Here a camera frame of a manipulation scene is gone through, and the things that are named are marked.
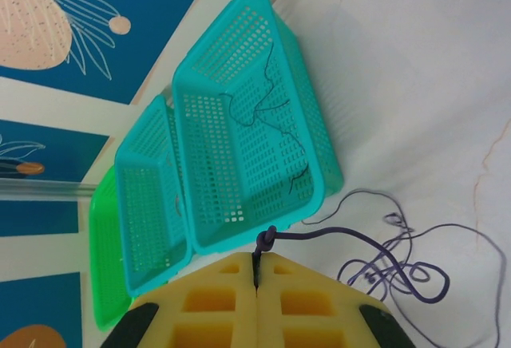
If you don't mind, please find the teal plastic basket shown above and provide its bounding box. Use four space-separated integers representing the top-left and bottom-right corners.
171 0 344 256
114 94 193 298

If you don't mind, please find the aluminium frame post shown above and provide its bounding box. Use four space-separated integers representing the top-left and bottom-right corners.
0 178 97 202

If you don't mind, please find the thin purple cable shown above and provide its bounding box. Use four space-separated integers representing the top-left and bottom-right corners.
301 189 505 348

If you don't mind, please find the thick purple knotted cable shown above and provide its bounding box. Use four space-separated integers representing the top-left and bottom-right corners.
251 224 452 305

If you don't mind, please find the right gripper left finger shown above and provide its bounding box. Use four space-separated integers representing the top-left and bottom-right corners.
99 252 257 348

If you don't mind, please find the green plastic basket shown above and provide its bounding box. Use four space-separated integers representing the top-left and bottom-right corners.
88 164 136 331

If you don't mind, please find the blue floral wall panel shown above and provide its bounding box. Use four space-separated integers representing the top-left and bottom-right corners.
0 271 83 348
0 119 111 181
0 200 81 238

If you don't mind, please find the dark purple cable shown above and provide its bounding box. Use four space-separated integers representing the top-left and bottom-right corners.
218 38 311 198

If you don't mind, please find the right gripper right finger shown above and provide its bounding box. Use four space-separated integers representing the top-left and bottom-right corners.
256 252 417 348

